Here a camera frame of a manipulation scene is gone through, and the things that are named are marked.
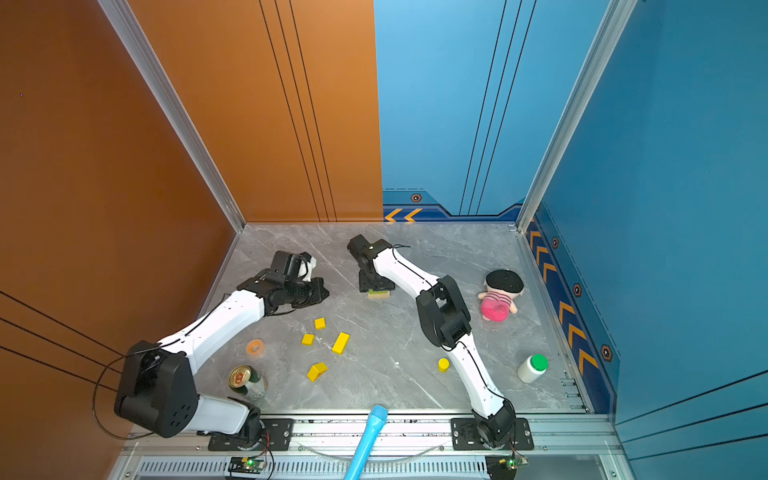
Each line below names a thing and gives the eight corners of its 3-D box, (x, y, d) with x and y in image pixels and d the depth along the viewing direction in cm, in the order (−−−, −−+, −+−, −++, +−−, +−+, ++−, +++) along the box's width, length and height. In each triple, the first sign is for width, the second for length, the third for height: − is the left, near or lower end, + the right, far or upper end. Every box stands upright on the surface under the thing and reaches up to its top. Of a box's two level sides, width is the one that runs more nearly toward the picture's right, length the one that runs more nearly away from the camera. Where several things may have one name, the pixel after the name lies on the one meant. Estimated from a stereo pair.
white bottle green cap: (517, 383, 83) (530, 372, 75) (513, 366, 86) (524, 353, 78) (538, 383, 83) (552, 372, 75) (533, 366, 86) (546, 353, 78)
